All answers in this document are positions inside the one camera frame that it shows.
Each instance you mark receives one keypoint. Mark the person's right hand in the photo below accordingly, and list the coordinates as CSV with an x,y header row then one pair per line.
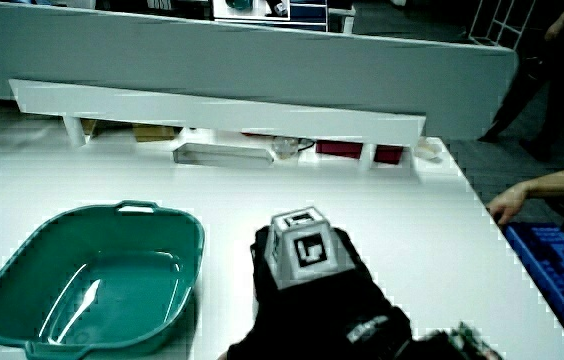
x,y
312,310

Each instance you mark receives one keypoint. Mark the white desk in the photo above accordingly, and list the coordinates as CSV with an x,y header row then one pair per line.
x,y
387,220

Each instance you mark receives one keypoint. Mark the white desk shelf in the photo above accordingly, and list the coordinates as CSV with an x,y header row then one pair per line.
x,y
222,112

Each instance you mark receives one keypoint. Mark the large red box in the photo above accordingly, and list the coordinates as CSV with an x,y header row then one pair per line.
x,y
339,148

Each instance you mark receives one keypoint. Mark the small red box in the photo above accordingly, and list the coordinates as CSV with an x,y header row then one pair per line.
x,y
388,154

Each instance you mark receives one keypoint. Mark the clear plastic tray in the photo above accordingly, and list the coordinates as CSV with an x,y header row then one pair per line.
x,y
222,155

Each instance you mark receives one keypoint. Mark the white round object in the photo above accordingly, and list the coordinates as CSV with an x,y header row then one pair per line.
x,y
427,149

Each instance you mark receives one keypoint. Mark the green plastic basin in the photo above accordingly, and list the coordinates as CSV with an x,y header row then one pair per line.
x,y
107,290

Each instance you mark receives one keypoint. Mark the brown cardboard box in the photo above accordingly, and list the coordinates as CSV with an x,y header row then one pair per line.
x,y
154,132

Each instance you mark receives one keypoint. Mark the blue keyboard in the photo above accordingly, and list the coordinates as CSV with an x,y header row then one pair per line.
x,y
562,280

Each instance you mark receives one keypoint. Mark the grey partition panel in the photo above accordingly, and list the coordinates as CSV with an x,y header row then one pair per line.
x,y
262,60

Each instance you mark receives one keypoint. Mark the blue drawer cabinet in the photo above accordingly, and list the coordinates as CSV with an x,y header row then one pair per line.
x,y
308,14

